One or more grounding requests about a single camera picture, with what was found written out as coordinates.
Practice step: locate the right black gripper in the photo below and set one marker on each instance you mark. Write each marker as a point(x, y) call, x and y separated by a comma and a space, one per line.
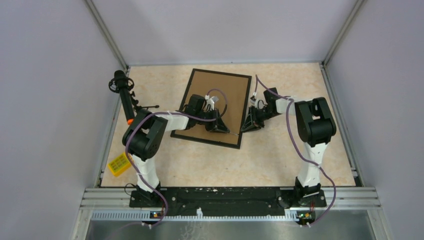
point(252, 123)

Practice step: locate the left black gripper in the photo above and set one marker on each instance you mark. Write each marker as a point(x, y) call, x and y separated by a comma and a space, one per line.
point(219, 125)

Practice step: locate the black picture frame brown backing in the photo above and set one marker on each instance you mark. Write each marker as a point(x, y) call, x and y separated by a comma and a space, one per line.
point(236, 87)

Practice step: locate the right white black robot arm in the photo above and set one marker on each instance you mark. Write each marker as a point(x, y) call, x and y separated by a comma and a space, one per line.
point(315, 127)

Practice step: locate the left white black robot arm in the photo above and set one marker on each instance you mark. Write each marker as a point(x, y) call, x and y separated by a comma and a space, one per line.
point(143, 138)

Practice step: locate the yellow screw bit box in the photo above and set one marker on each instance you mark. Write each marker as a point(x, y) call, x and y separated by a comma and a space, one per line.
point(120, 164)

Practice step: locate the black microphone orange tip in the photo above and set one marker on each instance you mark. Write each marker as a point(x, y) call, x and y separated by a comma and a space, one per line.
point(122, 85)

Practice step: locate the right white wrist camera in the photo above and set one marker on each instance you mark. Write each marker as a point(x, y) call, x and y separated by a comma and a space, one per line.
point(256, 102)

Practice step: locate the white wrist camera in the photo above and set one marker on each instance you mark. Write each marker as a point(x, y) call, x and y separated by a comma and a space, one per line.
point(211, 100)
point(256, 102)

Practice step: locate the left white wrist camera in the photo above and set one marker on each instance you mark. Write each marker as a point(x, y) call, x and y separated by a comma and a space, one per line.
point(211, 100)

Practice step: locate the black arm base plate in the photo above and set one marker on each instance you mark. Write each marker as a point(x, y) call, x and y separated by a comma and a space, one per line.
point(285, 197)

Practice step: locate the aluminium front rail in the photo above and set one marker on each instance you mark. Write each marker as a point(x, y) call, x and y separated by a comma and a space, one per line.
point(345, 198)

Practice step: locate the white slotted cable duct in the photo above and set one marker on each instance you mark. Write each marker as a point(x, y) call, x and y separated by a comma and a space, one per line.
point(147, 216)

